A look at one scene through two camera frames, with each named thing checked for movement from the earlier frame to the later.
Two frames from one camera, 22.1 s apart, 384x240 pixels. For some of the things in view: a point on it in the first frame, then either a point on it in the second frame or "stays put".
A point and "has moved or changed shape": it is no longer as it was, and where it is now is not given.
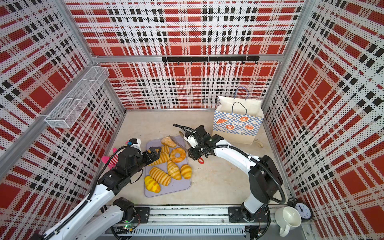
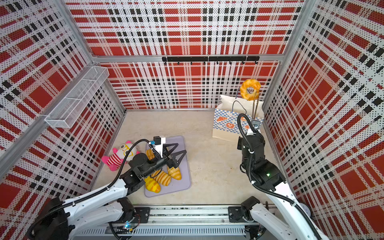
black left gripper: [156, 156] → [171, 163]
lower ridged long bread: [160, 176] stays put
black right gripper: [193, 154] → [239, 145]
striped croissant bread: [173, 170] stays put
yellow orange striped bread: [152, 185] stays put
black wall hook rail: [216, 59] stays put
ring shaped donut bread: [182, 156] has moved or changed shape
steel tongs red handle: [200, 159] → [253, 116]
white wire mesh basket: [64, 113] stays put
